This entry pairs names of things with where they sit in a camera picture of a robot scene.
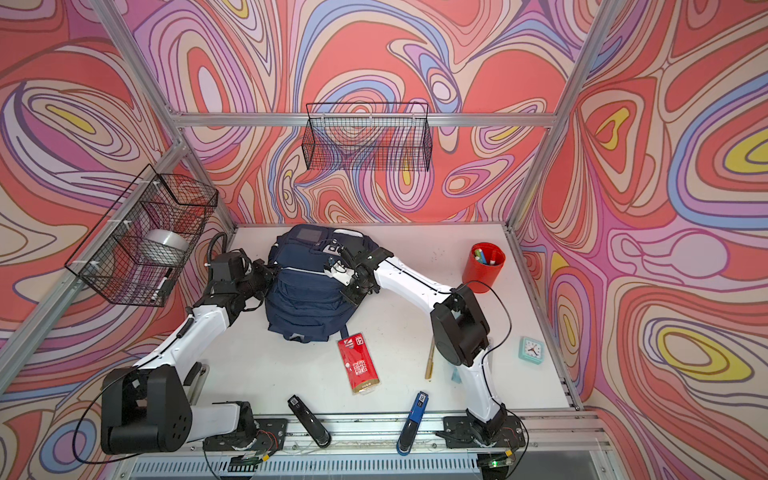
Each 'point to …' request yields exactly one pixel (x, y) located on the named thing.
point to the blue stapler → (407, 437)
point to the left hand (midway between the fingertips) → (285, 263)
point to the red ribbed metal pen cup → (483, 265)
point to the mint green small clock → (531, 350)
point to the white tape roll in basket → (164, 246)
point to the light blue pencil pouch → (456, 376)
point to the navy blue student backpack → (304, 304)
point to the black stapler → (321, 437)
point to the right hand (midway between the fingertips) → (352, 300)
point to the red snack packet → (358, 364)
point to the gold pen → (430, 362)
